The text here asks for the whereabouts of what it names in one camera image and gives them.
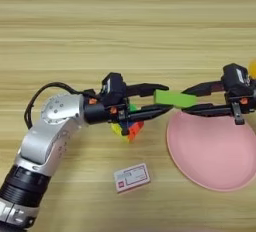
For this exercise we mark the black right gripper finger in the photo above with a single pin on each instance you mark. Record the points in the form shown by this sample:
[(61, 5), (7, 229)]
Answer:
[(210, 109), (208, 88)]

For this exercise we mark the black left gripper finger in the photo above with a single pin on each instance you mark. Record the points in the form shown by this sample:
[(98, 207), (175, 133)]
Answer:
[(146, 112), (141, 90)]

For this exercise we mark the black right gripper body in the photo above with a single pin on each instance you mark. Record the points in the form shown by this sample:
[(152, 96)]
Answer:
[(245, 104)]

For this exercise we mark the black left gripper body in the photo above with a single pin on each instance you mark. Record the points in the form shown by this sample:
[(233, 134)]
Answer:
[(100, 113)]

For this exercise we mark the multicolour puzzle cube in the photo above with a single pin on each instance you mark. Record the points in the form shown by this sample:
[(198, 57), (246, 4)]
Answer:
[(135, 131)]

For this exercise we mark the green rectangular block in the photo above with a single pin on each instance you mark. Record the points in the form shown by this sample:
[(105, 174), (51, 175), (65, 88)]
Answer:
[(175, 98)]

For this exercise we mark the orange juice bottle white cap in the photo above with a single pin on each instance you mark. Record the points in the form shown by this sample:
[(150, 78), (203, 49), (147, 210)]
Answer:
[(253, 69)]

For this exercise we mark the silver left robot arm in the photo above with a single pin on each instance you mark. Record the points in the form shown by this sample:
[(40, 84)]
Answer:
[(43, 142)]

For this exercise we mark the left black box white label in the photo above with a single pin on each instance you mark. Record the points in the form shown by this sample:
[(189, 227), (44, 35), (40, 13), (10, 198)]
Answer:
[(113, 87)]

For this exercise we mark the black box white label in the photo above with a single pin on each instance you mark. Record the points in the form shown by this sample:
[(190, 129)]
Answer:
[(235, 76), (113, 87)]

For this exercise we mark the right black box white label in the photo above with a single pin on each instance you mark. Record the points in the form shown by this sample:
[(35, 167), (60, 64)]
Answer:
[(235, 76)]

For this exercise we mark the pink round plate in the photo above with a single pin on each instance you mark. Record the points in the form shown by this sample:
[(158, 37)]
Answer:
[(210, 152)]

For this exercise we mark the small white pink card box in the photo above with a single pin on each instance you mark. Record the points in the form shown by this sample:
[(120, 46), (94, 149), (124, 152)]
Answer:
[(131, 177)]

